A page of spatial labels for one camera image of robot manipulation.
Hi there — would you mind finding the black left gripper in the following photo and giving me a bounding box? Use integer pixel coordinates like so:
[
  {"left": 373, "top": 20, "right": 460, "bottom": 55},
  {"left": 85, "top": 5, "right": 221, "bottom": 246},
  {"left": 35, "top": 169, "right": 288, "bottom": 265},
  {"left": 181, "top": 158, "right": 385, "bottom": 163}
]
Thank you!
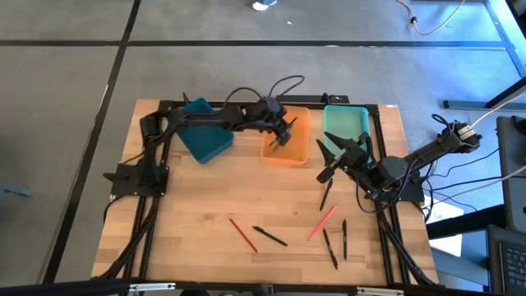
[{"left": 256, "top": 96, "right": 293, "bottom": 149}]

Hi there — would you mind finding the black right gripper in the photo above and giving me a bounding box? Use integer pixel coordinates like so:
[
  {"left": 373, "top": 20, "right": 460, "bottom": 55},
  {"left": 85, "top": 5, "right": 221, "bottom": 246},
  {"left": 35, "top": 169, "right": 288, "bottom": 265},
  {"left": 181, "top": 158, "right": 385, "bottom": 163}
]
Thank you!
[{"left": 316, "top": 131, "right": 368, "bottom": 176}]

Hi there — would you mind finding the short dark pen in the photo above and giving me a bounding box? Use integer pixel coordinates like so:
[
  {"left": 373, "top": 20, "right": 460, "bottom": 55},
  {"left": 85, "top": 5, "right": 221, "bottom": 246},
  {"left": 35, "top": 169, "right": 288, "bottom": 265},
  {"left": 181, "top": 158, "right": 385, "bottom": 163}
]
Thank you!
[{"left": 319, "top": 177, "right": 335, "bottom": 212}]

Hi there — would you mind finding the red pencil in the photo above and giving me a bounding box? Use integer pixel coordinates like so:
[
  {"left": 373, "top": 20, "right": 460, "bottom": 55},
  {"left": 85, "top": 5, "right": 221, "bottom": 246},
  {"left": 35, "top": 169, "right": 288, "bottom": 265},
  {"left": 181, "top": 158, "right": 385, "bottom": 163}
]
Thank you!
[{"left": 228, "top": 217, "right": 259, "bottom": 253}]

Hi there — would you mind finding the translucent orange plastic bin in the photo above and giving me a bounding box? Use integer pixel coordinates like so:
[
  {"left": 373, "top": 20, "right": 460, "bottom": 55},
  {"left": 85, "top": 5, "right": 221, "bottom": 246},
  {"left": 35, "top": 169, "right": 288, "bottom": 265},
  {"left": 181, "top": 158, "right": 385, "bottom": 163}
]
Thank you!
[{"left": 261, "top": 104, "right": 311, "bottom": 168}]

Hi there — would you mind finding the translucent teal plastic bin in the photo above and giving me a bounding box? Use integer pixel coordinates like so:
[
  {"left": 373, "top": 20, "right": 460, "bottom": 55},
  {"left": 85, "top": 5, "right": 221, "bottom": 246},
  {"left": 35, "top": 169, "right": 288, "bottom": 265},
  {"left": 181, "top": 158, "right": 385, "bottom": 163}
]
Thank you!
[{"left": 323, "top": 104, "right": 374, "bottom": 165}]

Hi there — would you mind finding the black bar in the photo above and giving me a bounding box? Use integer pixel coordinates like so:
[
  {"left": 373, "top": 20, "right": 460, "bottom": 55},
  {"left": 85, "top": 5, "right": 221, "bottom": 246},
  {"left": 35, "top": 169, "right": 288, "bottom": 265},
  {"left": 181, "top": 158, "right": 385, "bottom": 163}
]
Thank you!
[{"left": 275, "top": 93, "right": 351, "bottom": 104}]

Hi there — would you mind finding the pink pencil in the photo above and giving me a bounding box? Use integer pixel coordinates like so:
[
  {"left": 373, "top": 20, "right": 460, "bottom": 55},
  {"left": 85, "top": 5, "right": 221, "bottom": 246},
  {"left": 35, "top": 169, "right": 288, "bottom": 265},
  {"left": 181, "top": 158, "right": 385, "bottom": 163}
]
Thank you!
[{"left": 307, "top": 205, "right": 338, "bottom": 242}]

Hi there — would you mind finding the dark blue plastic bin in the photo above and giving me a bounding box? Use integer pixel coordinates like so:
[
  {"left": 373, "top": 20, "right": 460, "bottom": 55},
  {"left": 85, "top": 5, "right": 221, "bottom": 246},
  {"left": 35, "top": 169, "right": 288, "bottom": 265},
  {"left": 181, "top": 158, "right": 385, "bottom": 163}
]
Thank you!
[{"left": 176, "top": 97, "right": 235, "bottom": 165}]

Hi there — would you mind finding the white paper sheet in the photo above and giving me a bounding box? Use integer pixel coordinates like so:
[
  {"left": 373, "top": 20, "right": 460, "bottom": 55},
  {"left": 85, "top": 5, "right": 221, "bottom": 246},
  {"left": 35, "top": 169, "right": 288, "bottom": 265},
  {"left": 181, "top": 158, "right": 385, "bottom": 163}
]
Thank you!
[{"left": 425, "top": 196, "right": 465, "bottom": 258}]

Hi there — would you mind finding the person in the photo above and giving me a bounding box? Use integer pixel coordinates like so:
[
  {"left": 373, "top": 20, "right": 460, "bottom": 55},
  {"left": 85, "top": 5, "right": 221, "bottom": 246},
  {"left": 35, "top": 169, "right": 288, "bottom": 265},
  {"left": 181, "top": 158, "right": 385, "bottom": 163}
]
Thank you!
[{"left": 251, "top": 0, "right": 278, "bottom": 12}]

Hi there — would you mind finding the grey monitor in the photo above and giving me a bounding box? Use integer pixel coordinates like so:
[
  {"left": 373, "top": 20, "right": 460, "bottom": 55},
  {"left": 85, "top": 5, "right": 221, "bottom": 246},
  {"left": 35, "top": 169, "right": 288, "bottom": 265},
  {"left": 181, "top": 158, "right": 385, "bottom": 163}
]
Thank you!
[{"left": 496, "top": 115, "right": 526, "bottom": 234}]

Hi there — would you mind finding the dark laptop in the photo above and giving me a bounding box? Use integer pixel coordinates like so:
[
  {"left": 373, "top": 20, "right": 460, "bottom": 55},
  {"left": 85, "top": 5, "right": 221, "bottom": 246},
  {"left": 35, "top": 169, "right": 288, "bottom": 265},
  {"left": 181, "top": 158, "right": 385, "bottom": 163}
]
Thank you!
[{"left": 487, "top": 224, "right": 526, "bottom": 296}]

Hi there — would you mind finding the grey floor object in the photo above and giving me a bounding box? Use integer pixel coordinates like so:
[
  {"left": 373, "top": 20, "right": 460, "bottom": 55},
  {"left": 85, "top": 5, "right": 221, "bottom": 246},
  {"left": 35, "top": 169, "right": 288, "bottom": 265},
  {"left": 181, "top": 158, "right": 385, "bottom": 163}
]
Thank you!
[{"left": 0, "top": 183, "right": 32, "bottom": 199}]

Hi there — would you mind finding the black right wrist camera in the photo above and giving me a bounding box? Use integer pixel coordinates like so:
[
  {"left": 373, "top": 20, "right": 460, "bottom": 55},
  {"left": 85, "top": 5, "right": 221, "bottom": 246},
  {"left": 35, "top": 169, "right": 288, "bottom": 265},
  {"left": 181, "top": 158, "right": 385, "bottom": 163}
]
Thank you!
[{"left": 316, "top": 165, "right": 335, "bottom": 185}]

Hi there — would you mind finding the black aluminium table frame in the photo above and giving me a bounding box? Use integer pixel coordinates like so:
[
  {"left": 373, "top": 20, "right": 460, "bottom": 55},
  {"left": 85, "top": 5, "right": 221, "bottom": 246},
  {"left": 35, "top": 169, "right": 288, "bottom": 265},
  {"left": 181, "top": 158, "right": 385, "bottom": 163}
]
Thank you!
[{"left": 92, "top": 99, "right": 439, "bottom": 287}]

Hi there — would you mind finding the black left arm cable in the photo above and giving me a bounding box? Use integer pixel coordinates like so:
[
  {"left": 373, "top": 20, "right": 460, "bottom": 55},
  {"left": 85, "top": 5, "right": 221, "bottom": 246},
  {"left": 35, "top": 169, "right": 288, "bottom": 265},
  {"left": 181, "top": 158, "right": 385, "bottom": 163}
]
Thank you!
[{"left": 224, "top": 74, "right": 306, "bottom": 109}]

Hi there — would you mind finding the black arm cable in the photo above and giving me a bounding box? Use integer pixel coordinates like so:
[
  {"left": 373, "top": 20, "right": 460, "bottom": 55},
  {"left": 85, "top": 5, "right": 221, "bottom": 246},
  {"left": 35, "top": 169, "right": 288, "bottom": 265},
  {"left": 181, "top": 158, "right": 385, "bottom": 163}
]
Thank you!
[
  {"left": 355, "top": 180, "right": 412, "bottom": 215},
  {"left": 224, "top": 74, "right": 306, "bottom": 109}
]

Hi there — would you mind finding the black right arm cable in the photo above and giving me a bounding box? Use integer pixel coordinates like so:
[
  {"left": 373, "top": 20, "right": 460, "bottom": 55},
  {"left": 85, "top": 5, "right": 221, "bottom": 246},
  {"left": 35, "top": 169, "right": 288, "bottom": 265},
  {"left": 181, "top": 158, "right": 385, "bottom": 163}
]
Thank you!
[{"left": 355, "top": 180, "right": 412, "bottom": 215}]

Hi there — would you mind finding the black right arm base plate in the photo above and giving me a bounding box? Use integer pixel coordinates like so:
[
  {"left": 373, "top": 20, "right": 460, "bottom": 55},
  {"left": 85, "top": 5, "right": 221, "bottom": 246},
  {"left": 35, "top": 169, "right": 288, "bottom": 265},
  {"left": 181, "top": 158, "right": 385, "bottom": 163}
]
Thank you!
[{"left": 376, "top": 170, "right": 426, "bottom": 204}]

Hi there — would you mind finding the black floor cable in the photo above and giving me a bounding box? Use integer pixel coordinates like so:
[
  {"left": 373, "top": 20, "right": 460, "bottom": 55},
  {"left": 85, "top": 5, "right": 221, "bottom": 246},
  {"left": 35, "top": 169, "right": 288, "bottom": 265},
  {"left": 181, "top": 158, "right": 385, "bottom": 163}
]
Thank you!
[{"left": 427, "top": 146, "right": 501, "bottom": 194}]

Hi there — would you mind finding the dark stand leg frame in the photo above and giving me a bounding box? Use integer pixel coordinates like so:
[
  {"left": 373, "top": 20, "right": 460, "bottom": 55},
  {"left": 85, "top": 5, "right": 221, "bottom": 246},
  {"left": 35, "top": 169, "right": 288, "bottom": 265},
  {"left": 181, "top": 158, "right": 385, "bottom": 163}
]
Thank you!
[{"left": 442, "top": 76, "right": 526, "bottom": 111}]

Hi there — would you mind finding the silver bracket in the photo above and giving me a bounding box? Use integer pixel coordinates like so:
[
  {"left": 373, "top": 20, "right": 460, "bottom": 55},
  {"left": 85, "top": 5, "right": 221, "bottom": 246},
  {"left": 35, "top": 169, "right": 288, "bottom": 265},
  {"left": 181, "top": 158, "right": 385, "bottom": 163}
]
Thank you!
[
  {"left": 129, "top": 282, "right": 177, "bottom": 293},
  {"left": 356, "top": 286, "right": 404, "bottom": 296}
]

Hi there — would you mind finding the yellow floor cable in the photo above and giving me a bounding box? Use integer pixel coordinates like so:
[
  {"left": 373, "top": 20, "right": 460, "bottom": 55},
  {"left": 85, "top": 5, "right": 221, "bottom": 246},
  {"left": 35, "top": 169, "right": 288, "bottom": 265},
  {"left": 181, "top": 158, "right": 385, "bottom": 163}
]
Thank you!
[{"left": 395, "top": 0, "right": 468, "bottom": 37}]

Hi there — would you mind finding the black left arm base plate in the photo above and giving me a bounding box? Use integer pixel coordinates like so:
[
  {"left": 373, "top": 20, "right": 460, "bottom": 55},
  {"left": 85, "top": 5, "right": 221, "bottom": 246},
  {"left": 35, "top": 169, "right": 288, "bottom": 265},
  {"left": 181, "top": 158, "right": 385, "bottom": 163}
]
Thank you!
[{"left": 103, "top": 163, "right": 170, "bottom": 199}]

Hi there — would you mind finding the cream cable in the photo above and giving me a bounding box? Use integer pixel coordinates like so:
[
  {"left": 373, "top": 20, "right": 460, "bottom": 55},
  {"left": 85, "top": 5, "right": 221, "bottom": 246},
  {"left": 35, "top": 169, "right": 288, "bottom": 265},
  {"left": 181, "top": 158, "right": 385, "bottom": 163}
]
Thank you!
[{"left": 468, "top": 90, "right": 526, "bottom": 131}]

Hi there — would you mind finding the black rail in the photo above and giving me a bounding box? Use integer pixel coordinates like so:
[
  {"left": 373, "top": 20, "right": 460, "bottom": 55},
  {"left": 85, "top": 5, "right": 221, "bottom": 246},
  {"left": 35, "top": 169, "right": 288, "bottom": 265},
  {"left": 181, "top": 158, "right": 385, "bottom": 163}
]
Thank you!
[{"left": 0, "top": 278, "right": 526, "bottom": 296}]

